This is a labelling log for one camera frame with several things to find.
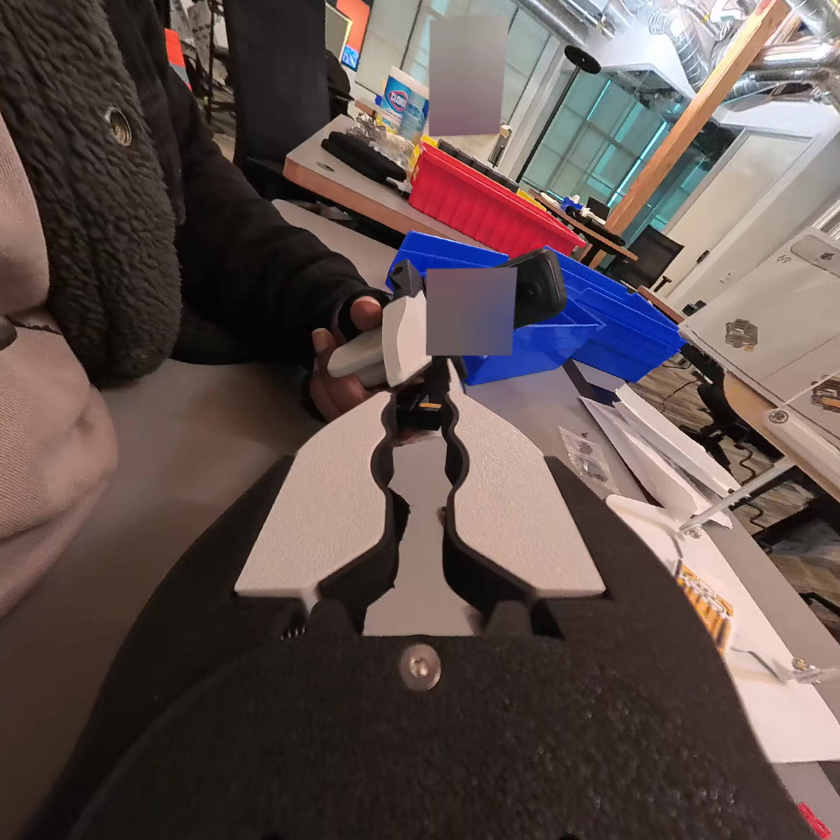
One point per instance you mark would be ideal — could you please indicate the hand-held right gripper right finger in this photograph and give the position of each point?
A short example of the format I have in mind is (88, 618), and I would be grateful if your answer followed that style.
(518, 518)

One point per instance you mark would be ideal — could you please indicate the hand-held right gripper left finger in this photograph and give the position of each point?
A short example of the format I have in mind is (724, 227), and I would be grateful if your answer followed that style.
(321, 512)

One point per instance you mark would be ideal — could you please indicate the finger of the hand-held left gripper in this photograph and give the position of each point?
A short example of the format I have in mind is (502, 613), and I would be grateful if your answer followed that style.
(407, 341)

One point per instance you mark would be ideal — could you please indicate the small black lego brick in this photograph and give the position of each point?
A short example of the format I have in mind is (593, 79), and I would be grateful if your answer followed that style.
(413, 423)

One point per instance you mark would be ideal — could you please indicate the lego instruction booklet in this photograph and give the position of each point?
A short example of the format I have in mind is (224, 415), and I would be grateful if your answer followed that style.
(774, 308)

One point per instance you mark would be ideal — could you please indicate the person's left hand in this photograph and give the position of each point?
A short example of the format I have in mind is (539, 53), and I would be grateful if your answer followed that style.
(341, 397)

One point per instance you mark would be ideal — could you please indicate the clear plastic parts bag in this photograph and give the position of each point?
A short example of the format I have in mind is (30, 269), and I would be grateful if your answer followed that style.
(587, 459)

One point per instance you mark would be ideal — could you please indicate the red plastic bin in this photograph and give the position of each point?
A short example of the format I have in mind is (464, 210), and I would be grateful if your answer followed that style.
(485, 203)

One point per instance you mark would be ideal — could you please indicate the yellow plastic bin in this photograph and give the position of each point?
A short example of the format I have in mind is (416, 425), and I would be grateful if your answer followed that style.
(420, 157)

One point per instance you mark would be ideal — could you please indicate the blue plastic bin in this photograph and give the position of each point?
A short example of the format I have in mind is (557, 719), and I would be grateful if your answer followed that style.
(630, 334)
(544, 348)

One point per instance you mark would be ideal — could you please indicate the crumpled foil packets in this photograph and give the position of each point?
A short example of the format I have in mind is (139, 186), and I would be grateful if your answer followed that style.
(387, 138)

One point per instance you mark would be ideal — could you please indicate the wood-edged grey table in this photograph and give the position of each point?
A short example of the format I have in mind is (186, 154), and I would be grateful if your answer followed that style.
(315, 164)

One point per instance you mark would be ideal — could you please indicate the wipes canister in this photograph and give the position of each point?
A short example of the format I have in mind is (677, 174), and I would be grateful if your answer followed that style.
(403, 105)

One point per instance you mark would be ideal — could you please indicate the white papers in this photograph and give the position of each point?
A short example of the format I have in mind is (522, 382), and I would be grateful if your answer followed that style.
(682, 446)

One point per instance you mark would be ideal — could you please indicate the long wooden desk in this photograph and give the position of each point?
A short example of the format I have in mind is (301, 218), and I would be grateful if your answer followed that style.
(590, 233)

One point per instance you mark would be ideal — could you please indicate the sticker sheet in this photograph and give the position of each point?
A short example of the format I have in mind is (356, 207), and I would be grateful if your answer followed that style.
(705, 604)

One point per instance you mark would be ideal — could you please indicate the black mesh office chair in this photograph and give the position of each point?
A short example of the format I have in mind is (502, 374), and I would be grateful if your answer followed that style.
(275, 79)

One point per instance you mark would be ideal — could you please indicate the small upright screen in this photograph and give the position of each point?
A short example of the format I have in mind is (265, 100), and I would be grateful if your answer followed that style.
(338, 36)

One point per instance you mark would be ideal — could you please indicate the black desk chair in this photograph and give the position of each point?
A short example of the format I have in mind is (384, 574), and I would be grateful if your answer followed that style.
(656, 256)

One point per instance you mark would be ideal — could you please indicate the large display monitor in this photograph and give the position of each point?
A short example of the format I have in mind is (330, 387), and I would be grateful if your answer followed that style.
(354, 13)

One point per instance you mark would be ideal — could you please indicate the beige sweatshirt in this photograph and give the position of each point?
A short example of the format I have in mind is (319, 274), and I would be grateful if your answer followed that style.
(46, 459)

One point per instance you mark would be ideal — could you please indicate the black floor lamp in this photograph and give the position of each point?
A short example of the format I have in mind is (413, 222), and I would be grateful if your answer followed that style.
(583, 59)

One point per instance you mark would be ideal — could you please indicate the black fleece jacket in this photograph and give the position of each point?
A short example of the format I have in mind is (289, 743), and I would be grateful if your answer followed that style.
(98, 197)

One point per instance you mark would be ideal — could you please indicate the orange traffic cone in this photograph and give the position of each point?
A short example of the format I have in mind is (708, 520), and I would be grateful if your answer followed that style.
(174, 52)

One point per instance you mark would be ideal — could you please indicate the wooden post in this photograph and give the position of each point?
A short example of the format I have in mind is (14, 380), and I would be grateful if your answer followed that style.
(709, 98)

